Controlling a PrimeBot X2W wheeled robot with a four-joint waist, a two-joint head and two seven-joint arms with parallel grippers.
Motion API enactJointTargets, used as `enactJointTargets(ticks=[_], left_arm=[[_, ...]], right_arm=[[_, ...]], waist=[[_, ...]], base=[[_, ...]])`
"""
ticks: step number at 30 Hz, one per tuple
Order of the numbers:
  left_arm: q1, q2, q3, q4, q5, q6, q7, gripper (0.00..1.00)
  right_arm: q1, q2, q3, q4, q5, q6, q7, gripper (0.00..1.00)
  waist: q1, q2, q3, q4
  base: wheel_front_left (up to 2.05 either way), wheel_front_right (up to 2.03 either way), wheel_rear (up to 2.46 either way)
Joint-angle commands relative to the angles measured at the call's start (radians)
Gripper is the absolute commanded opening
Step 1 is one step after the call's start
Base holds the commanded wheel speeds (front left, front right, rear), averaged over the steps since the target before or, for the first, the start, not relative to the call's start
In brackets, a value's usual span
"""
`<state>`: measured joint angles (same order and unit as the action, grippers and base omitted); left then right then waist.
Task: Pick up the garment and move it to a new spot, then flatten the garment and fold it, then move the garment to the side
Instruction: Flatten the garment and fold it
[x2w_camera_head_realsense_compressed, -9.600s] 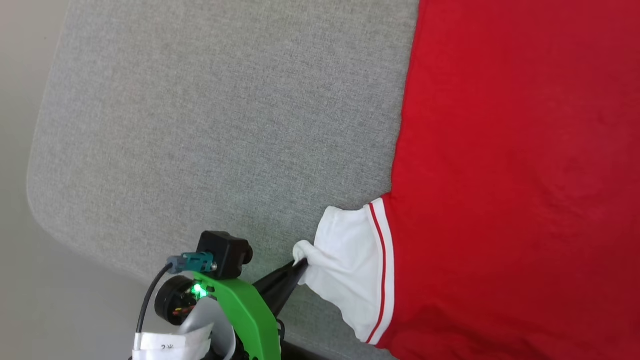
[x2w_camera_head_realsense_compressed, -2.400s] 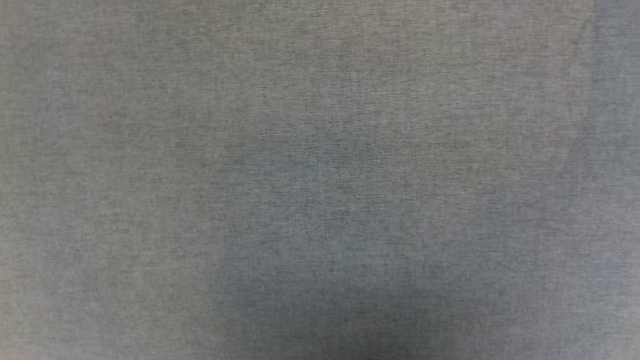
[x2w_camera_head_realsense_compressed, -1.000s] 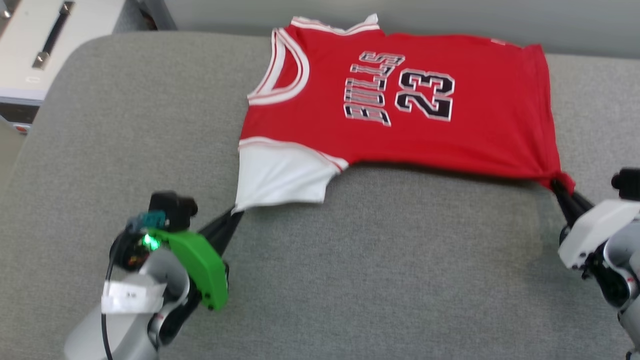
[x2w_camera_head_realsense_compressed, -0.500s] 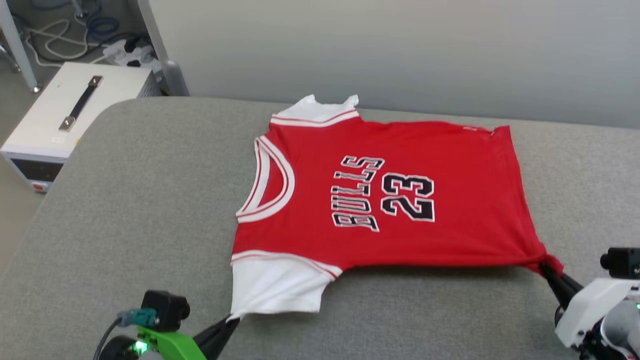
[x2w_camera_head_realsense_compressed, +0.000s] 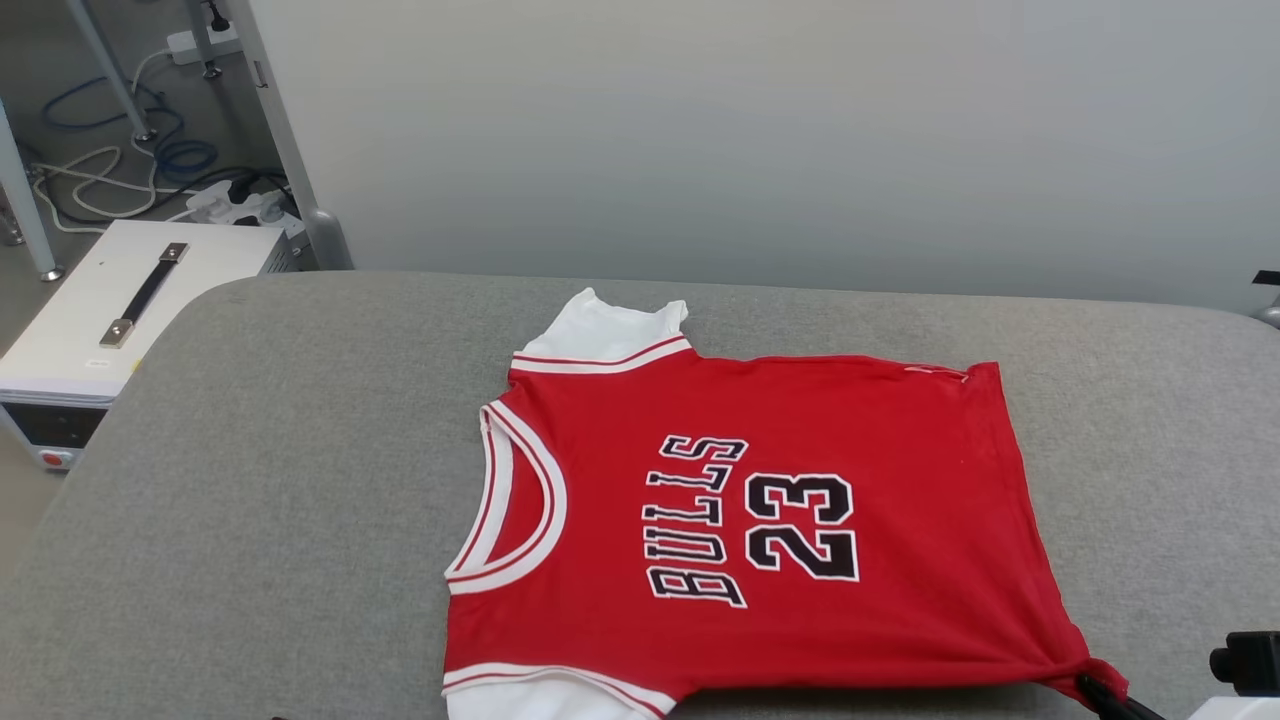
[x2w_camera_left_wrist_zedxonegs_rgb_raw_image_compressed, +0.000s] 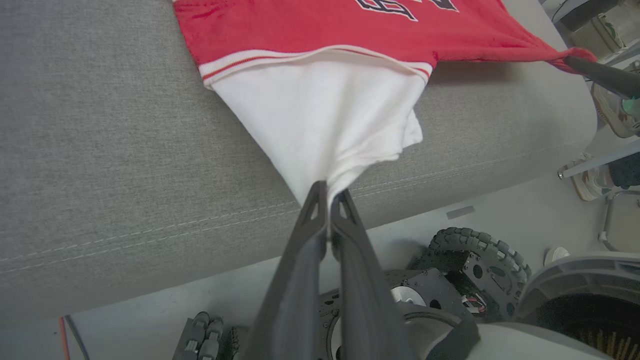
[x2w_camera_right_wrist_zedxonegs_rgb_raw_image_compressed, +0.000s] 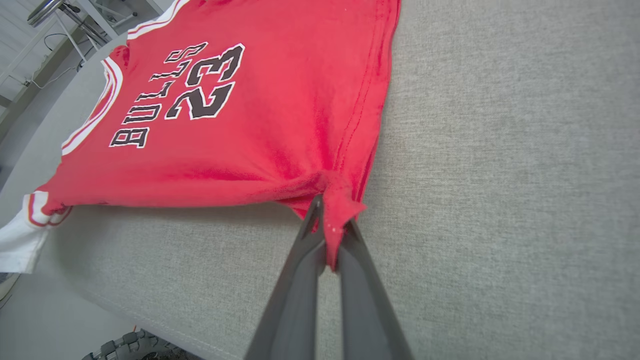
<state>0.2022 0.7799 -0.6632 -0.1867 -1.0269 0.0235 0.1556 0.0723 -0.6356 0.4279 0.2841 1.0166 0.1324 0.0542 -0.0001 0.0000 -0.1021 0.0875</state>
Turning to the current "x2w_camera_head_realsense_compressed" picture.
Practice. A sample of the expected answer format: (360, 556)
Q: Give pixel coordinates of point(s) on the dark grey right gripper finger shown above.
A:
(1115, 705)

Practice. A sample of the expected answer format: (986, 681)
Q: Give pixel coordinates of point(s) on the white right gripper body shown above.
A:
(1240, 712)

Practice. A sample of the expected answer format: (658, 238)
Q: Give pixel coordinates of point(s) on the red basketball jersey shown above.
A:
(900, 500)

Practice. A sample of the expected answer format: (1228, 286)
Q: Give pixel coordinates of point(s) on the white power strip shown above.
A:
(255, 207)
(190, 42)

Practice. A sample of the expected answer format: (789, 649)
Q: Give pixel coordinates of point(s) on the white equipment case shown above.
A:
(90, 300)

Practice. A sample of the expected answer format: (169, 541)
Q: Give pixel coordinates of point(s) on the grey metal table leg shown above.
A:
(25, 200)
(203, 40)
(110, 70)

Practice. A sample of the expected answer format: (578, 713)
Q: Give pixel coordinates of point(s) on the grey partition post with tape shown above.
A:
(1272, 315)

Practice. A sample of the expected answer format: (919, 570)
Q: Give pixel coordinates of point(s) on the grey metal partition post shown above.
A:
(325, 235)

